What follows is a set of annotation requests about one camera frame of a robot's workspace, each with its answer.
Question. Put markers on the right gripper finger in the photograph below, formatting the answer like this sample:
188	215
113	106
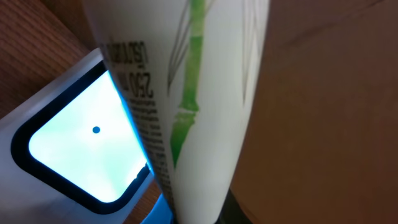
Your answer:
231	212

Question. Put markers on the blue snack packet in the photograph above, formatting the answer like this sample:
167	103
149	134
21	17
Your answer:
160	213

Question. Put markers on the white bamboo cream tube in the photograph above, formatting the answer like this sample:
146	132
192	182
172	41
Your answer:
187	71

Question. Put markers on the white barcode scanner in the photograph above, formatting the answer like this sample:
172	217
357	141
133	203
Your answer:
69	153

